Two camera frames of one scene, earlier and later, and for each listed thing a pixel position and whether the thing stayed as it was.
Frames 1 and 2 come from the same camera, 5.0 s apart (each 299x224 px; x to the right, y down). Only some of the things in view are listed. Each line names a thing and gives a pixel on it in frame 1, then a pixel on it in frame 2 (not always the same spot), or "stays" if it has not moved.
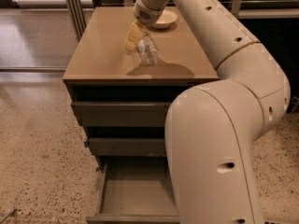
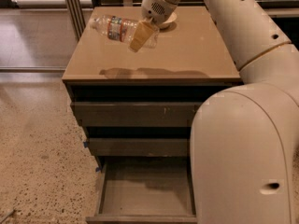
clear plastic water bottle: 148,49 to 118,29
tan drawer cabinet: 121,75 stays
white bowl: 165,20 stays
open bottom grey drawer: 135,189 stays
